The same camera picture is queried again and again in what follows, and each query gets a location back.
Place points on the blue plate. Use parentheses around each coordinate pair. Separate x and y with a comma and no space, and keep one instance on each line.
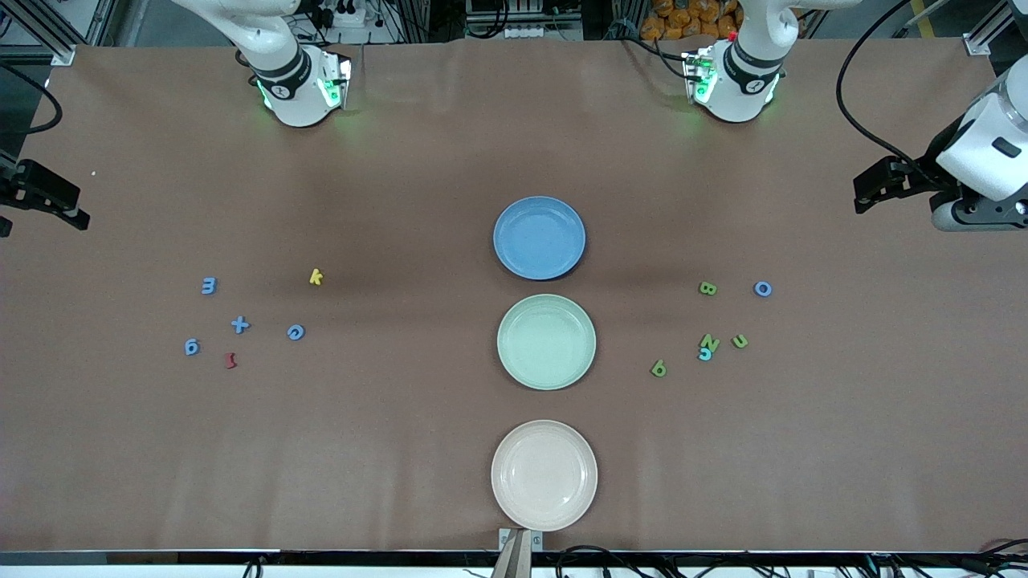
(566,233)

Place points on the white power strip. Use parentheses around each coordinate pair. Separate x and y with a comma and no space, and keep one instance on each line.
(345,16)

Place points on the blue foam plus sign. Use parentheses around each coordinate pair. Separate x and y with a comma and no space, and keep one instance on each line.
(240,325)

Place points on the green foam letter N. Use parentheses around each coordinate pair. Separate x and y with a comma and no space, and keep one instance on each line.
(710,342)

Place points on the green foam letter B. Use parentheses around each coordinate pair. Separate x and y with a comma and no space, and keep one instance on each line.
(701,288)

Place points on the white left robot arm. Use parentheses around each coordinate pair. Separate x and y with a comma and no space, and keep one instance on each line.
(735,88)

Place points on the mint green plate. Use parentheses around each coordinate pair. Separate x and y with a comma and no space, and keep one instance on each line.
(522,361)

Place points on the front camera mount bracket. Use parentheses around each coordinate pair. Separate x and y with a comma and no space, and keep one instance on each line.
(516,554)

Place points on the yellow foam letter k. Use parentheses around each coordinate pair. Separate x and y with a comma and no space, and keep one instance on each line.
(314,278)

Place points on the brown table cover sheet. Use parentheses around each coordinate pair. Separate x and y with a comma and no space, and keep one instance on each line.
(161,441)

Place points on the blue foam letter c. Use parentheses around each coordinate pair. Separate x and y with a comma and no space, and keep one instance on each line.
(295,326)

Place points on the green foam number six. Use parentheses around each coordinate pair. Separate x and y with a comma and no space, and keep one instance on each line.
(654,369)

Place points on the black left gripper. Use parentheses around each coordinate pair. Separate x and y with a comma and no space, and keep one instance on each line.
(918,178)

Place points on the pile of orange items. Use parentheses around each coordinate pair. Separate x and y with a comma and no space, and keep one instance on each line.
(683,16)

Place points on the beige plate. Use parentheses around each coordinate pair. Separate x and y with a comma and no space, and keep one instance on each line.
(544,475)

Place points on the blue foam letter O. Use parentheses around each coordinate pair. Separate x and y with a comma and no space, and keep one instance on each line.
(763,282)

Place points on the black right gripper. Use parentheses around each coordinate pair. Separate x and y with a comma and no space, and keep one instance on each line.
(24,184)

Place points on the aluminium frame profile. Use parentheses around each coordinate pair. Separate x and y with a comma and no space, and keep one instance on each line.
(976,44)
(64,54)

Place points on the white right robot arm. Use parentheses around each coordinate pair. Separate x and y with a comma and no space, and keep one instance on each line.
(293,88)

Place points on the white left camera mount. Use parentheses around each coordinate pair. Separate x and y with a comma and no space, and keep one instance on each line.
(976,164)

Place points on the blue foam number six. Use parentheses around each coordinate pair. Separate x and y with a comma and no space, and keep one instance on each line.
(186,348)

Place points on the blue foam number three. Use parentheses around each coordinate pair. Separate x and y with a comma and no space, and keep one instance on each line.
(213,286)

